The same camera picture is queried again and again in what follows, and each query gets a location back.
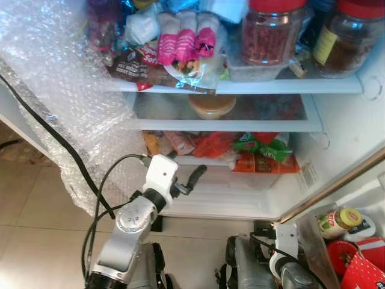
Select black fridge white inside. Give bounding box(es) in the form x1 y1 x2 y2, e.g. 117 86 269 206
0 0 385 289

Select clear bubble wrap sheet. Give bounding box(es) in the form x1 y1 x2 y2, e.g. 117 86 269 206
0 0 152 213

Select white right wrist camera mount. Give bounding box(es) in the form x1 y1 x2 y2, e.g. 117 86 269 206
273 222 300 260

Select grey robot right leg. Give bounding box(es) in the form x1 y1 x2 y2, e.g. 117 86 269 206
225 235 278 289

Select clear plastic food container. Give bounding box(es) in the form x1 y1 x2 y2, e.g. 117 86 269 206
225 51 296 82

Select tan round bowl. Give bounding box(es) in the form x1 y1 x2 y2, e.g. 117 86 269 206
187 93 238 120

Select pale pink food packet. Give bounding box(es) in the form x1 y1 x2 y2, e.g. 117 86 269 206
162 131 197 157

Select translucent crisper drawer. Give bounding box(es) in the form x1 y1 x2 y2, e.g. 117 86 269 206
171 155 314 194

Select grey robot leg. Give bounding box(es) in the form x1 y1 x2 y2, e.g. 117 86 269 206
129 241 167 289
225 235 278 289

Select thick black cable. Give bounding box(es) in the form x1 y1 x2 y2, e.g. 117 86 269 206
0 72 116 220

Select orange snack packet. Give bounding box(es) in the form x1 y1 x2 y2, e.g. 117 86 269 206
231 153 300 175

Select red-lid jar reddish contents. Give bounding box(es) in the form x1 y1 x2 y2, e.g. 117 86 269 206
240 0 308 67

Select white black bottle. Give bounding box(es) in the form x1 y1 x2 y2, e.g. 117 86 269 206
345 216 377 242

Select red white carton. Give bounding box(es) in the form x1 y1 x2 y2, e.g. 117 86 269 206
339 236 385 289

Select white plastic bag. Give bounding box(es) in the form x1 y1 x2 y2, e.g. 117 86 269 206
125 8 161 46

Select white-edged fridge shelf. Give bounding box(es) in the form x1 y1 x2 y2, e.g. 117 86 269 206
108 72 365 96

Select red mesh bag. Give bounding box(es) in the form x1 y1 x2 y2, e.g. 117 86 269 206
193 132 242 159

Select glass fridge shelf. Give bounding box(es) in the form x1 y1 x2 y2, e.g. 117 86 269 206
123 90 323 132

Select yellow-lid glass jar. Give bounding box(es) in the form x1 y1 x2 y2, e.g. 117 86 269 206
316 207 364 241

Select purple food packet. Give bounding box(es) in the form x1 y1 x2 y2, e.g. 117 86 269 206
85 0 122 52

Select grey robot left leg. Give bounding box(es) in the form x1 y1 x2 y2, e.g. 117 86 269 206
129 241 167 289

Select brown food packet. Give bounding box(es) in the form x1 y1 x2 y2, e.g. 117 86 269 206
106 48 176 92

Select red round lid tub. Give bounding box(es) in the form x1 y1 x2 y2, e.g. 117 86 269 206
327 239 362 278

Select black fridge foot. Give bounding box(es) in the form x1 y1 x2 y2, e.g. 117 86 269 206
150 215 165 233

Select pink white small bottle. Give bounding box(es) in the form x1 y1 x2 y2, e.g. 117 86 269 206
196 11 220 60
176 10 199 63
157 12 180 66

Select green snack packet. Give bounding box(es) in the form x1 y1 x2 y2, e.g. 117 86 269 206
231 132 293 163

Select plastic wrapped food plate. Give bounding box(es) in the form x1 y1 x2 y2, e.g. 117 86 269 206
162 57 227 95

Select red-lid jar yellow label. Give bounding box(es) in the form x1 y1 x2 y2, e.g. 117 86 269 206
312 0 385 79

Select yellow orange food packet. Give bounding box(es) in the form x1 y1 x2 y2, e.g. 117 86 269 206
144 132 162 157

